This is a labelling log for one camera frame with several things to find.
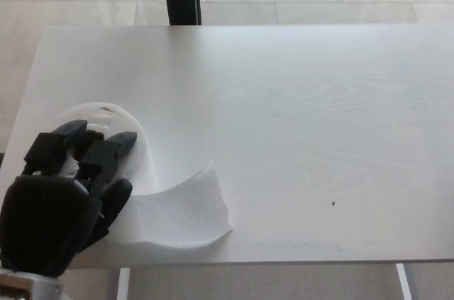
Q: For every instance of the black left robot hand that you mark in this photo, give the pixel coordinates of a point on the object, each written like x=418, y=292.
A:
x=46, y=218

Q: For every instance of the white toilet paper roll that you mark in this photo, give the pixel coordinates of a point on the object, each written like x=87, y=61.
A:
x=177, y=215

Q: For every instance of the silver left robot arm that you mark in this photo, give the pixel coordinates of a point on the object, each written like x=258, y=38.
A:
x=28, y=287

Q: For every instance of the white table leg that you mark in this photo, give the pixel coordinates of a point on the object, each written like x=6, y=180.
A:
x=123, y=284
x=405, y=280

